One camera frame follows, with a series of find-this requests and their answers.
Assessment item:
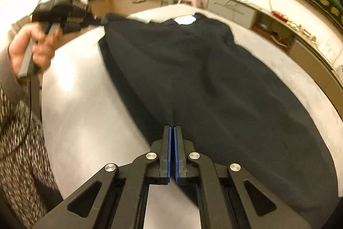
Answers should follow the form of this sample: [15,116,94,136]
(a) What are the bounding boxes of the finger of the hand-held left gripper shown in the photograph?
[80,14,109,29]

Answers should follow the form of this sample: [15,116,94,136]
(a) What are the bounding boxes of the black pants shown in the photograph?
[98,12,337,222]

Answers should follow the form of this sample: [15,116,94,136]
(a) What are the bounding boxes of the person's left forearm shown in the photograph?
[0,45,30,104]

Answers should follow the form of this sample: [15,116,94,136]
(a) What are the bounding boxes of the long grey sideboard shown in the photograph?
[206,0,343,102]

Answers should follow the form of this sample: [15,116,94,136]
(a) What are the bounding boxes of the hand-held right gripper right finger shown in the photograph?
[174,126,313,229]

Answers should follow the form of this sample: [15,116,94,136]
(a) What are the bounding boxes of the person's left hand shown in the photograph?
[8,23,63,74]

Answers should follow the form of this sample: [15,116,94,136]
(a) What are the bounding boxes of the red fruit plate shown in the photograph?
[271,11,289,22]

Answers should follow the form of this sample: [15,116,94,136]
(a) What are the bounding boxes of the golden table ornaments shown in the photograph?
[288,21,317,42]

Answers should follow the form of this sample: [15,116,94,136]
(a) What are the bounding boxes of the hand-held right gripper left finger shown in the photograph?
[33,126,172,229]

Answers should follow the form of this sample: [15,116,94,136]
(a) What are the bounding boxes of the person's tweed clothing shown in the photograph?
[0,84,64,222]

